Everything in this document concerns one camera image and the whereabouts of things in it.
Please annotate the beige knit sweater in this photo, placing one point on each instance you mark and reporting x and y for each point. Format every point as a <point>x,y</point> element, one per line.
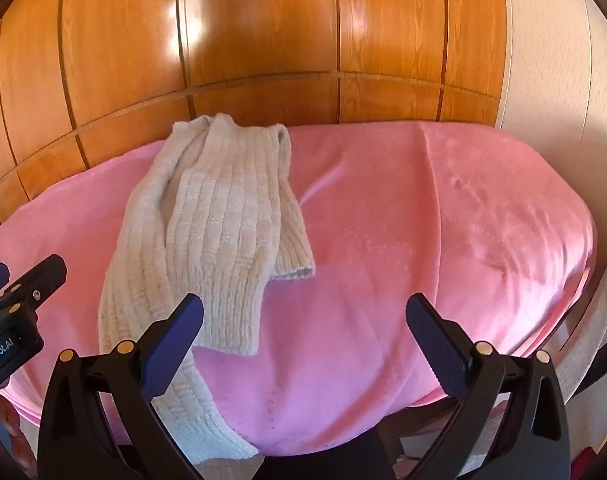
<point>213,220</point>

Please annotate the pink blanket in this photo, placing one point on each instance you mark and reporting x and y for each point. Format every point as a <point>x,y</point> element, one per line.
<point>393,240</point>

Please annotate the white bed sheet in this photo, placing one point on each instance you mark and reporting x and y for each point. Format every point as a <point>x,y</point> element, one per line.
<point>591,320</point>

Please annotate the wooden wardrobe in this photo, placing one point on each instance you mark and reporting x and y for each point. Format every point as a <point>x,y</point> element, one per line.
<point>263,40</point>

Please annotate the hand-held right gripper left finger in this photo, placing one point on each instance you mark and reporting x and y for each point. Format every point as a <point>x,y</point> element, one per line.
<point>179,327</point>

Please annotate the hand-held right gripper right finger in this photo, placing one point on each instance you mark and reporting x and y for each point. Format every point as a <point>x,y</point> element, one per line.
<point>431,327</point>

